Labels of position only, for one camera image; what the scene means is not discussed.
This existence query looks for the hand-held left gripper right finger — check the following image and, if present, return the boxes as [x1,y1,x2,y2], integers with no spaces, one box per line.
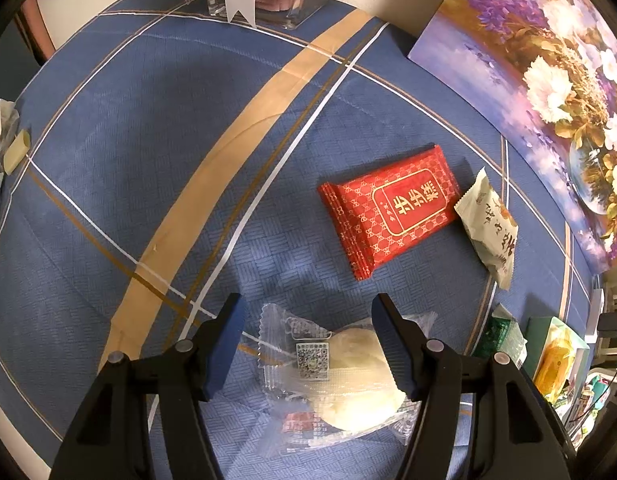
[371,292,576,480]

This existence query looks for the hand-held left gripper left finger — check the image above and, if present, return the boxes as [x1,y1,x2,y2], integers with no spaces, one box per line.
[48,292,249,480]

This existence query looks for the clear packet with pale pastry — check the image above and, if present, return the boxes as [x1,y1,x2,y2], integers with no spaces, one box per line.
[241,302,439,456]

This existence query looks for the green and yellow box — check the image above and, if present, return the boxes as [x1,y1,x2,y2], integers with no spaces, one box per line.
[525,315,591,406]

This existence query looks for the dark green biscuit packet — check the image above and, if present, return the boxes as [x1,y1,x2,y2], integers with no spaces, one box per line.
[471,304,529,376]

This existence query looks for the red gold patterned snack packet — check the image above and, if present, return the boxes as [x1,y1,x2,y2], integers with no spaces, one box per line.
[318,144,461,281]

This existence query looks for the white cream snack packet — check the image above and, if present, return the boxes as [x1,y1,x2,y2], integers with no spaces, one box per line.
[454,167,519,291]

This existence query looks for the yellow snack packet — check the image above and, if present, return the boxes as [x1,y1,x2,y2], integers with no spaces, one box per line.
[533,327,576,403]

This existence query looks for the blue checked tablecloth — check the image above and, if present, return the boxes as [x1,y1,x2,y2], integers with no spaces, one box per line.
[0,0,604,480]

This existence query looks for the cream candy tube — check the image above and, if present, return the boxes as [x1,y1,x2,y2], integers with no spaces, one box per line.
[3,130,32,176]

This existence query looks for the floral painting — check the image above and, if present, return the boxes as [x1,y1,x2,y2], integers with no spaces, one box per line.
[407,0,617,273]

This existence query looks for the crumpled white wrapper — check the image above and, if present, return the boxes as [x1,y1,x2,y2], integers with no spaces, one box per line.
[0,100,20,142]

